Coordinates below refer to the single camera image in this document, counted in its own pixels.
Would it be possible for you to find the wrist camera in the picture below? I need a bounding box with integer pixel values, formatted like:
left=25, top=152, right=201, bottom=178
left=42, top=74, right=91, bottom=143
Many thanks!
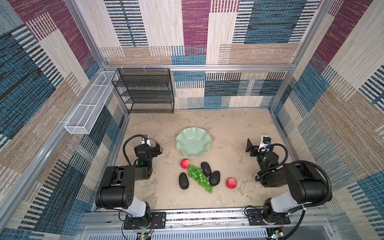
left=141, top=135, right=151, bottom=146
left=259, top=135, right=271, bottom=150

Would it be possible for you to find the aluminium front rail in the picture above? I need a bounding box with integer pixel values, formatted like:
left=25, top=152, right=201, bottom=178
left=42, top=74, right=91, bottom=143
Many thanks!
left=76, top=206, right=340, bottom=240

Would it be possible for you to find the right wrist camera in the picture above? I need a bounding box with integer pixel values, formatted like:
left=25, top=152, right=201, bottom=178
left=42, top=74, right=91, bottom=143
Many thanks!
left=259, top=135, right=271, bottom=150

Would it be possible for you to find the green grape bunch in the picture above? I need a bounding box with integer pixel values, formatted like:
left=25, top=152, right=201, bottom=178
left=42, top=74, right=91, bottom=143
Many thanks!
left=187, top=166, right=213, bottom=193

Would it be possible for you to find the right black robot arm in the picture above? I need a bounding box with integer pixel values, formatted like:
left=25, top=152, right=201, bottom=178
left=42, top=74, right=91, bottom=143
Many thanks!
left=244, top=136, right=333, bottom=226

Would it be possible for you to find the black wire shelf rack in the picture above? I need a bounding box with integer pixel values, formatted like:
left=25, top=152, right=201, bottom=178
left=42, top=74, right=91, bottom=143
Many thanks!
left=112, top=68, right=175, bottom=114

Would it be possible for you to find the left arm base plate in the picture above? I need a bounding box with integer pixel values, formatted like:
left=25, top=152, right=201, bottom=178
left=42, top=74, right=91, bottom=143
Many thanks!
left=123, top=212, right=167, bottom=230

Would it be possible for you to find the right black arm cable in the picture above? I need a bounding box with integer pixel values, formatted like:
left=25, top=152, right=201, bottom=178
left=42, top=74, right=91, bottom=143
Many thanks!
left=254, top=143, right=333, bottom=208

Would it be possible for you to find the red apple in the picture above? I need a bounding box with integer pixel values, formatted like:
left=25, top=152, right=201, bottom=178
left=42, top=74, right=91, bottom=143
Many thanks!
left=226, top=178, right=237, bottom=189
left=181, top=159, right=190, bottom=169

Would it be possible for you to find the dark avocado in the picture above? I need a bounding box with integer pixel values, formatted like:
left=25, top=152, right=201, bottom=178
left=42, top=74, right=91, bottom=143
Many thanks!
left=201, top=162, right=212, bottom=177
left=179, top=173, right=190, bottom=190
left=209, top=171, right=221, bottom=187

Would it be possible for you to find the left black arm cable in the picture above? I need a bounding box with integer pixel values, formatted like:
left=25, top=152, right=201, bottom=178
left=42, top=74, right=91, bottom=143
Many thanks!
left=122, top=134, right=148, bottom=166

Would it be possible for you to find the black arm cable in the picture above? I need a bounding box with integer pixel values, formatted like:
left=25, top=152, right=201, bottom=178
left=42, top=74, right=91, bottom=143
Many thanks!
left=254, top=143, right=333, bottom=208
left=122, top=134, right=148, bottom=166

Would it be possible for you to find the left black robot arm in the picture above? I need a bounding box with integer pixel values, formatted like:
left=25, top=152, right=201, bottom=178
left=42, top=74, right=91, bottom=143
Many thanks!
left=95, top=143, right=162, bottom=229

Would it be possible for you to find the light green scalloped fruit bowl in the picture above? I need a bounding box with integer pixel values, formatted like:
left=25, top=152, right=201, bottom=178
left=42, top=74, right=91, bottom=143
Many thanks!
left=176, top=127, right=212, bottom=158

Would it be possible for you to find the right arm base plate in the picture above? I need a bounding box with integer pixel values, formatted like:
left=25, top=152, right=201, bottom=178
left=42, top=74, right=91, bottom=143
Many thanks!
left=245, top=208, right=291, bottom=226

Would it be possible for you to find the white wire mesh basket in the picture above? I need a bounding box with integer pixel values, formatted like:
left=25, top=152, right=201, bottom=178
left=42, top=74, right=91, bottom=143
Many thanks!
left=65, top=71, right=115, bottom=135

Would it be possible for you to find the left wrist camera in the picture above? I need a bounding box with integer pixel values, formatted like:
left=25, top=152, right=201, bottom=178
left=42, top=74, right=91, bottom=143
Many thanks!
left=141, top=135, right=151, bottom=146

